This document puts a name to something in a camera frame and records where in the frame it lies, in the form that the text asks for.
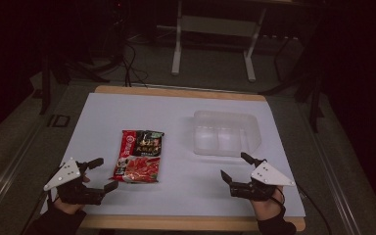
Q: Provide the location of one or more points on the white metal stand frame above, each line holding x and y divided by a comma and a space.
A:
215, 27

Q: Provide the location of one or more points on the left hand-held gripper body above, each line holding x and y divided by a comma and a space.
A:
70, 184

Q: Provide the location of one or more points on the person's left hand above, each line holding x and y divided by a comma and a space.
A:
66, 206

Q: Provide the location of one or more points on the person's right hand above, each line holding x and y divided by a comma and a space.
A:
269, 205

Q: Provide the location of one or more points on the grey metal floor rail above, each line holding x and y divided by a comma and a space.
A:
331, 182
8, 176

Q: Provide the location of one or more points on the white table sheet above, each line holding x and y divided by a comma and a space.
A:
182, 182

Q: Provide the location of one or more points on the clear plastic container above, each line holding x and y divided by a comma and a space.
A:
225, 133

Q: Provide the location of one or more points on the small black floor frame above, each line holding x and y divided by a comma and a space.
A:
58, 120

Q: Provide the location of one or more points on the red and black food packet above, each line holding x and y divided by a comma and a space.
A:
138, 156

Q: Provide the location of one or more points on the black metal stand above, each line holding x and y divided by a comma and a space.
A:
315, 104

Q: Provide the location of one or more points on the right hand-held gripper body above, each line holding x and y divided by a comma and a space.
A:
261, 182

